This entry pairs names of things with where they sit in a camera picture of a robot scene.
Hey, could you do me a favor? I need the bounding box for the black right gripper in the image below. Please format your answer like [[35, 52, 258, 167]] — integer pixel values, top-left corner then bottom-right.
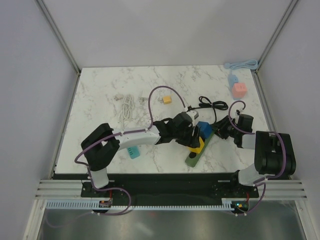
[[208, 115, 240, 140]]

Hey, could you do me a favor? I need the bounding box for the blue cube socket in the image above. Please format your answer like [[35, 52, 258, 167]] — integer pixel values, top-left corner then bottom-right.
[[197, 121, 213, 140]]

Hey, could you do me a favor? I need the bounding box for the yellow cube socket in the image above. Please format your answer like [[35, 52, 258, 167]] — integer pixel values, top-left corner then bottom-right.
[[188, 137, 205, 154]]

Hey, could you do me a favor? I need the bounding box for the yellow plug adapter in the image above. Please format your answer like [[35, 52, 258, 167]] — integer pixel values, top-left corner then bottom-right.
[[160, 95, 172, 105]]

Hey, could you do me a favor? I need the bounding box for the green power strip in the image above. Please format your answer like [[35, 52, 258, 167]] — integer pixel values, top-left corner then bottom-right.
[[184, 132, 214, 168]]

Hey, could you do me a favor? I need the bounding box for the teal power strip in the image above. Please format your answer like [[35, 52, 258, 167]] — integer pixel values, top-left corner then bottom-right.
[[127, 146, 140, 160]]

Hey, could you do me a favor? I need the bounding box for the white charger plug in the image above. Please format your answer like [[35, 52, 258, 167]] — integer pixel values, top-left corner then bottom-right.
[[138, 97, 148, 104]]

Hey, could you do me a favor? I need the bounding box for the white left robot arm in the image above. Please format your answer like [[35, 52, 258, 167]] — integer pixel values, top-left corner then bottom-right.
[[80, 110, 201, 197]]

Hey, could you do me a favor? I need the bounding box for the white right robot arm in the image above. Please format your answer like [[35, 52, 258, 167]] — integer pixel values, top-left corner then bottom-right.
[[211, 114, 297, 197]]

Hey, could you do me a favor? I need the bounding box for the pink cube socket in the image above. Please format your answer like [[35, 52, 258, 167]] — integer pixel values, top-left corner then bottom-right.
[[231, 82, 248, 100]]

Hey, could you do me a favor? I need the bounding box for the light blue power strip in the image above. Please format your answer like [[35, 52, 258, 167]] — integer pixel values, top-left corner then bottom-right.
[[227, 74, 239, 89]]

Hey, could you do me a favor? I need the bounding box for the black cable with plug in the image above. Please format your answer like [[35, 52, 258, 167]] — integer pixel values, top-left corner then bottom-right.
[[187, 95, 230, 125]]

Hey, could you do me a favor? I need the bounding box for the white coiled cable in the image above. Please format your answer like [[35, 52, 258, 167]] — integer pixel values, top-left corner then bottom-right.
[[114, 93, 137, 126]]

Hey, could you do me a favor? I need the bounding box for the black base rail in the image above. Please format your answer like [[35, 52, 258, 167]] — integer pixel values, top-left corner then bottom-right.
[[51, 171, 292, 208]]

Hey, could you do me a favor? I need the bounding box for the light blue coiled cable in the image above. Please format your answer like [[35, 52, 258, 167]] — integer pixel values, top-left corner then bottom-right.
[[224, 59, 258, 71]]

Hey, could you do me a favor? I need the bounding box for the white cable duct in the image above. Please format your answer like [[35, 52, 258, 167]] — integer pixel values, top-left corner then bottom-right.
[[45, 198, 235, 211]]

